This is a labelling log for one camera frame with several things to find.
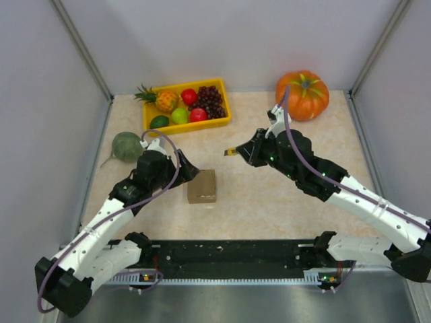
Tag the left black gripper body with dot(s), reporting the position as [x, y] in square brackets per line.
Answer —
[170, 171]

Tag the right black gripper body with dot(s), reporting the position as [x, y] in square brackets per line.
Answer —
[265, 150]

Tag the yellow utility knife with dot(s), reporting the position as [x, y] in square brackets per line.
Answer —
[230, 151]

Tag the brown cardboard express box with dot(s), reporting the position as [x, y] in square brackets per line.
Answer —
[203, 188]

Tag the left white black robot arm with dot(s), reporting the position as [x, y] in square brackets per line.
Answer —
[69, 279]

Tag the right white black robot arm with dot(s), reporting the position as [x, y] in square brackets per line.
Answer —
[404, 243]

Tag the green toy melon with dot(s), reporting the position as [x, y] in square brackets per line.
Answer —
[126, 147]

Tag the green toy lime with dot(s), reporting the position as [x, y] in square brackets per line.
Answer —
[159, 121]

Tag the green toy pear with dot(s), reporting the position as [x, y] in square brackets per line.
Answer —
[180, 116]

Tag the red toy apple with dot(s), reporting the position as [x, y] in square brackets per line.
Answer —
[198, 115]

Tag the yellow plastic tray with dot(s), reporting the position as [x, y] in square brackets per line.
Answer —
[149, 111]

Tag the purple toy grapes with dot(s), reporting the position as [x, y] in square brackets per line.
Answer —
[210, 100]

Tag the toy pineapple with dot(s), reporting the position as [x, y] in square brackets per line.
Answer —
[165, 101]

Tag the orange toy pumpkin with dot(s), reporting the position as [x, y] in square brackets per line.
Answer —
[309, 96]

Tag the red toy tomato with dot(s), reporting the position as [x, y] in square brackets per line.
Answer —
[189, 96]

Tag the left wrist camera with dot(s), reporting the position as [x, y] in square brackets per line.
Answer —
[156, 144]

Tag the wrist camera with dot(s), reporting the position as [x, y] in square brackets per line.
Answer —
[156, 144]
[278, 121]

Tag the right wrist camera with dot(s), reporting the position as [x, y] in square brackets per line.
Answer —
[278, 121]

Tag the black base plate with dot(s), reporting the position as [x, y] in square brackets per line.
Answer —
[236, 259]

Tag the aluminium rail frame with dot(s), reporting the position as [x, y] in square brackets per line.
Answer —
[362, 266]

